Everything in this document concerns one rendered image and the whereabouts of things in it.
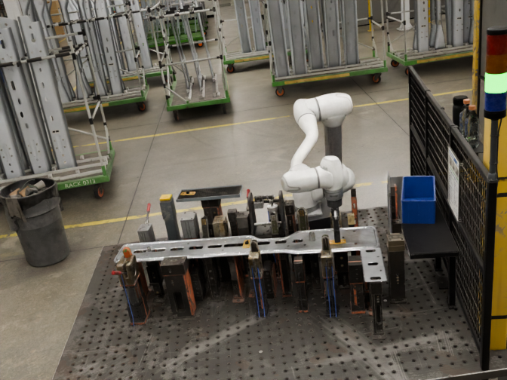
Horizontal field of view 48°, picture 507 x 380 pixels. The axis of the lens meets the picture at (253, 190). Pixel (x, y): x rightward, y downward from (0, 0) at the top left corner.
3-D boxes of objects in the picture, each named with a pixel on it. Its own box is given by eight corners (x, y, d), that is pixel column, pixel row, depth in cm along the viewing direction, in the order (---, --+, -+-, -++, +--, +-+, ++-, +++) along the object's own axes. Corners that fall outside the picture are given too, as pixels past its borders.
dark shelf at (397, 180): (410, 259, 260) (410, 254, 259) (387, 182, 341) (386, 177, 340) (459, 256, 257) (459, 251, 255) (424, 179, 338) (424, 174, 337)
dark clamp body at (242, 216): (241, 280, 319) (231, 219, 304) (244, 267, 331) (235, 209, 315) (260, 278, 317) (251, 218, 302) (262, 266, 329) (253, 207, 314)
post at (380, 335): (372, 340, 258) (369, 287, 246) (370, 325, 268) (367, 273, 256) (386, 339, 257) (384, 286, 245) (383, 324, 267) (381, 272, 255)
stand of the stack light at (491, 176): (483, 195, 199) (490, 29, 176) (478, 188, 205) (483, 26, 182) (505, 194, 198) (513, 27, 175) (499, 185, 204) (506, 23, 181)
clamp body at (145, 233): (146, 286, 325) (133, 232, 310) (152, 276, 335) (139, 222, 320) (162, 286, 323) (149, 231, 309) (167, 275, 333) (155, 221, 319)
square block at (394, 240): (390, 304, 280) (387, 241, 266) (388, 295, 287) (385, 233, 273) (407, 303, 279) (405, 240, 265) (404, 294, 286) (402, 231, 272)
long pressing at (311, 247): (110, 266, 293) (109, 264, 293) (123, 244, 314) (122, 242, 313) (380, 249, 274) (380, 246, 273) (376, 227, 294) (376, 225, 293)
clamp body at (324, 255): (322, 320, 277) (316, 258, 263) (322, 305, 287) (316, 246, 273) (341, 319, 275) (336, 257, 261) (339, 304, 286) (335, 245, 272)
